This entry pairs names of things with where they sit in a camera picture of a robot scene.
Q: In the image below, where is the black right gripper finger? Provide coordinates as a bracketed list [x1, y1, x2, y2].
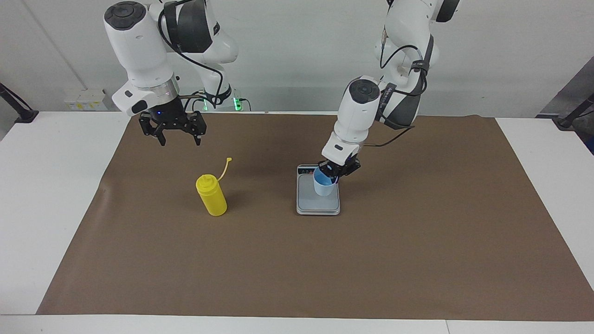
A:
[186, 112, 207, 147]
[139, 113, 168, 147]

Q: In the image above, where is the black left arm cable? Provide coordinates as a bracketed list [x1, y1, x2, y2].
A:
[363, 35, 434, 148]

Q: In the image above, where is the white wall socket box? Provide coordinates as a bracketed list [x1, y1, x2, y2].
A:
[64, 88, 108, 111]

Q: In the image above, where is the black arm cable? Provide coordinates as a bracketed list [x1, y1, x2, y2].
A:
[363, 35, 434, 148]
[158, 0, 224, 109]

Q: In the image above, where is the black clamp stand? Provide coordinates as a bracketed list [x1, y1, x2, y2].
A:
[552, 93, 594, 129]
[0, 83, 39, 123]

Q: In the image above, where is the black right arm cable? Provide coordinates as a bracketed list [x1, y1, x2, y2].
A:
[158, 0, 224, 109]

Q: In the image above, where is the brown table mat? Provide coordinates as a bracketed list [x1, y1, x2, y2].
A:
[36, 111, 594, 321]

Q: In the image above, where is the yellow squeeze seasoning bottle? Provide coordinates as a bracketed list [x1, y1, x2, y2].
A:
[195, 157, 232, 217]

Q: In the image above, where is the light blue plastic cup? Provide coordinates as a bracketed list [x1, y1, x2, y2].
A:
[313, 168, 336, 196]

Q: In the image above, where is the white digital kitchen scale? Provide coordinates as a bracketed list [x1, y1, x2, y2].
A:
[296, 164, 341, 216]

